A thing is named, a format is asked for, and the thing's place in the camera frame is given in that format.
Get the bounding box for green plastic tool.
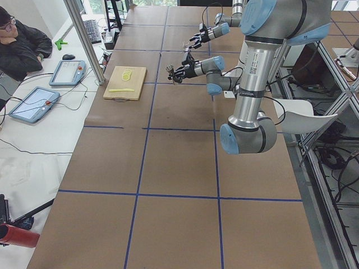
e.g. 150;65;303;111
54;39;68;50

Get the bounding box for bamboo cutting board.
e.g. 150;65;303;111
103;66;147;101

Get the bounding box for lemon slices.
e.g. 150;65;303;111
121;68;132;81

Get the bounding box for near blue teach pendant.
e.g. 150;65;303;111
8;86;60;123

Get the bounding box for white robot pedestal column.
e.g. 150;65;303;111
222;41;250;99

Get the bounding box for red cylinder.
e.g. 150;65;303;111
1;224;40;248

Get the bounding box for aluminium frame post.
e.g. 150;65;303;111
64;0;105;85

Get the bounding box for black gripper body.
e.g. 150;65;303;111
196;28;210;44
181;63;197;79

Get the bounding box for black computer mouse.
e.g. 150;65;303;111
62;54;76;61

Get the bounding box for steel jigger measuring cup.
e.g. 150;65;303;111
165;64;175;83

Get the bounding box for person in dark jacket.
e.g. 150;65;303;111
1;7;53;81

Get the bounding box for black keyboard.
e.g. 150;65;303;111
83;20;102;44

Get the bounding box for far blue teach pendant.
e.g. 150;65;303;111
49;60;86;87

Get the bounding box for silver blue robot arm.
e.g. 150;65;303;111
188;0;247;49
166;0;332;154

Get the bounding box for yellow plastic knife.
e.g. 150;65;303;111
108;88;135;92

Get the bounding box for blue teach pendant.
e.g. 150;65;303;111
8;86;60;123
49;60;86;87

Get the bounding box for white plastic chair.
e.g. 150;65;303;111
274;99;338;135

